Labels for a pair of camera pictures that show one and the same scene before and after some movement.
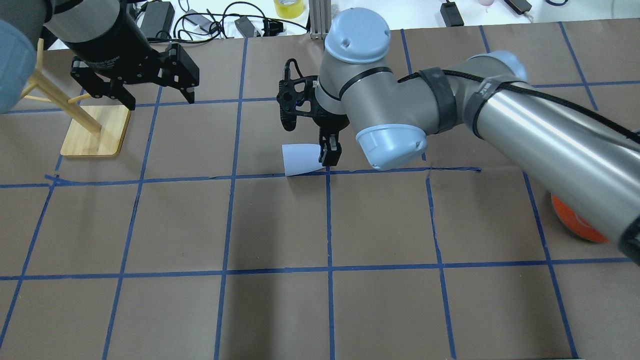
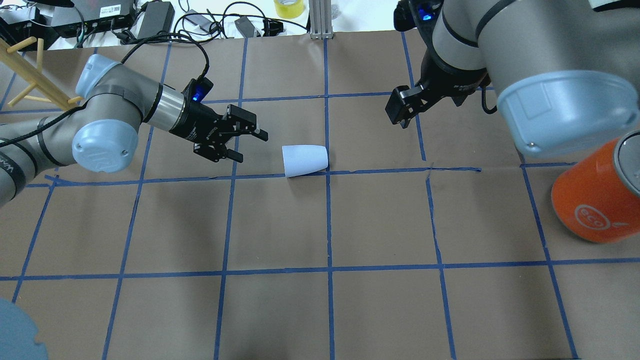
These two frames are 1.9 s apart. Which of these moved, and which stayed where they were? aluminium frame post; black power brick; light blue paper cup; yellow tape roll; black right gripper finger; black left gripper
Moved: black right gripper finger; black left gripper
Stayed: black power brick; light blue paper cup; yellow tape roll; aluminium frame post
